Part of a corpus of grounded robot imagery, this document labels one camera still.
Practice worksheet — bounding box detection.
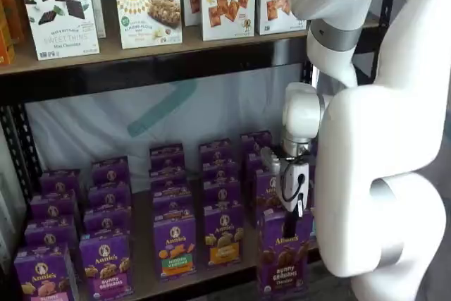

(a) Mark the white Sweet Thins box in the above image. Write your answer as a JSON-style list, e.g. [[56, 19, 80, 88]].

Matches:
[[16, 0, 101, 61]]

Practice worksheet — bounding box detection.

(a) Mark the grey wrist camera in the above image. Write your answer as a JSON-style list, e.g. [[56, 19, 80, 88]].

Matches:
[[259, 146, 283, 176]]

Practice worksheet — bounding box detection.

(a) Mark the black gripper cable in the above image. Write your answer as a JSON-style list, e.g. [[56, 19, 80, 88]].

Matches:
[[285, 161, 308, 217]]

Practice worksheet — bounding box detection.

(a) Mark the white backdrop cloth teal print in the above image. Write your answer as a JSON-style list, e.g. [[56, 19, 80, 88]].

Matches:
[[20, 0, 451, 301]]

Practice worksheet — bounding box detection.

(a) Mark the white almond flour bars box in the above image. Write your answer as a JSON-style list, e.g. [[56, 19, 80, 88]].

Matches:
[[113, 0, 183, 50]]

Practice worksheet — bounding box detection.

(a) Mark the purple Annie's box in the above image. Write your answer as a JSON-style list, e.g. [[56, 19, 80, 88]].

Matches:
[[23, 215, 79, 250], [83, 206, 132, 237], [149, 166, 187, 185], [153, 200, 195, 221], [202, 162, 240, 184], [198, 140, 234, 166], [203, 180, 242, 209], [152, 181, 193, 205], [149, 143, 185, 171], [240, 130, 273, 156], [254, 169, 286, 226], [39, 168, 82, 196], [30, 190, 78, 221], [246, 152, 272, 210], [91, 155, 131, 186], [87, 181, 132, 210]]

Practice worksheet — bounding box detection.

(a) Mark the white Simple Mills box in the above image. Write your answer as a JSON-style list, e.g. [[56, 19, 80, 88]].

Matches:
[[86, 0, 107, 39]]

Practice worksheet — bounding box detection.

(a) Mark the purple Bunny Grahams box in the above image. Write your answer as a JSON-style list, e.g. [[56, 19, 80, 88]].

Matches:
[[79, 232, 134, 297]]

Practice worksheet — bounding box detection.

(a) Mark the purple box green patch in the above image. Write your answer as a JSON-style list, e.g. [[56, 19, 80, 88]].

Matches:
[[153, 216, 197, 281]]

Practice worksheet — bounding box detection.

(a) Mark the purple box teal patch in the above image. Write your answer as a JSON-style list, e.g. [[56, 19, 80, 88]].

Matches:
[[309, 209, 319, 242]]

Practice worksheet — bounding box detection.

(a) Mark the purple box yellow patch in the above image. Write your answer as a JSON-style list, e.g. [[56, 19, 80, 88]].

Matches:
[[204, 204, 246, 271]]

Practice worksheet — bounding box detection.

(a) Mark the purple box pink patch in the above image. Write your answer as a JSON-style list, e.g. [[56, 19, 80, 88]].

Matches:
[[13, 243, 79, 301]]

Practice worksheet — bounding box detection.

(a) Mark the brown wooden shelf board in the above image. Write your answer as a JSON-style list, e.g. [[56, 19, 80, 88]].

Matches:
[[75, 188, 321, 301], [0, 11, 383, 76]]

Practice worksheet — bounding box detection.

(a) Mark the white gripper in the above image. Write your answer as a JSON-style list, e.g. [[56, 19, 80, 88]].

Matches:
[[279, 159, 311, 244]]

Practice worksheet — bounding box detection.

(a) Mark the black metal shelf rack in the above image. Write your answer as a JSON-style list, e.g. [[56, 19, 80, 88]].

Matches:
[[0, 0, 395, 301]]

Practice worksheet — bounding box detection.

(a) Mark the purple box brown patch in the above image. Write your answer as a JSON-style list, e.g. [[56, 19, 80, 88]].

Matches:
[[258, 208, 314, 301]]

